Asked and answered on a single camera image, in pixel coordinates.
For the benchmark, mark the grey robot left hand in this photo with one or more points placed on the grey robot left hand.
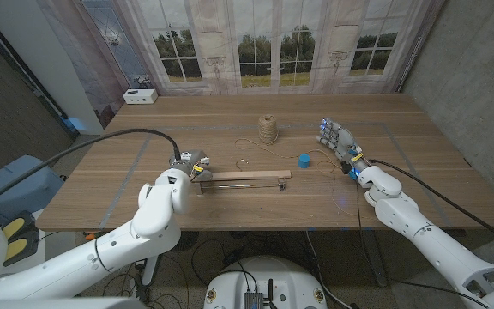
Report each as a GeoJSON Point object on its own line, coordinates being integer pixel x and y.
{"type": "Point", "coordinates": [191, 163]}

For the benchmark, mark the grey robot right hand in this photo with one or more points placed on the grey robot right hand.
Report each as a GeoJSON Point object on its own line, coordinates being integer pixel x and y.
{"type": "Point", "coordinates": [343, 141]}

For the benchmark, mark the wooden hanger with metal clips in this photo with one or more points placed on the wooden hanger with metal clips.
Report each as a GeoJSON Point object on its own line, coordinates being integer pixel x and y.
{"type": "Point", "coordinates": [247, 175]}

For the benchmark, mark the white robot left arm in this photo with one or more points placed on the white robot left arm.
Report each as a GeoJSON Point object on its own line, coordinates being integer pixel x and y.
{"type": "Point", "coordinates": [144, 232]}

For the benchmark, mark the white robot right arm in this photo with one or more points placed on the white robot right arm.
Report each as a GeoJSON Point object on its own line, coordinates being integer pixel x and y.
{"type": "Point", "coordinates": [423, 236]}

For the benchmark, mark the blue plastic cap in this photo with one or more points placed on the blue plastic cap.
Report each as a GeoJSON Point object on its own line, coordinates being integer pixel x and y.
{"type": "Point", "coordinates": [304, 161]}

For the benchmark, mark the black round fan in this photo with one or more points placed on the black round fan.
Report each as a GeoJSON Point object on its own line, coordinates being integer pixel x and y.
{"type": "Point", "coordinates": [185, 240]}

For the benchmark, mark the white power strip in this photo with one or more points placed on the white power strip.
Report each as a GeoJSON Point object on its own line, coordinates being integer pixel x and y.
{"type": "Point", "coordinates": [140, 97]}

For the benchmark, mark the white table leg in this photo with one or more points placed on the white table leg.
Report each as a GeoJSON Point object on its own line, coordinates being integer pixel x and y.
{"type": "Point", "coordinates": [152, 270]}

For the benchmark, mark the grey table leg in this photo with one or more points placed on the grey table leg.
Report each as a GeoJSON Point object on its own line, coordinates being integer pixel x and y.
{"type": "Point", "coordinates": [373, 257]}

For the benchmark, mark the small orange object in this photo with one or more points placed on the small orange object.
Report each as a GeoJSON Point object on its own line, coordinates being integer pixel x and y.
{"type": "Point", "coordinates": [89, 235]}

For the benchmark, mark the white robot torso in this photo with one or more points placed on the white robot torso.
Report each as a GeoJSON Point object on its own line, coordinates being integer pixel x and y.
{"type": "Point", "coordinates": [268, 274]}

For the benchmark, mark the blue plastic bin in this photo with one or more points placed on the blue plastic bin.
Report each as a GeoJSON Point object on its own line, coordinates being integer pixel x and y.
{"type": "Point", "coordinates": [15, 184]}

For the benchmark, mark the black yellow foot pedal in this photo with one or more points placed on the black yellow foot pedal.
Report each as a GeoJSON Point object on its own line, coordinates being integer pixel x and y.
{"type": "Point", "coordinates": [17, 240]}

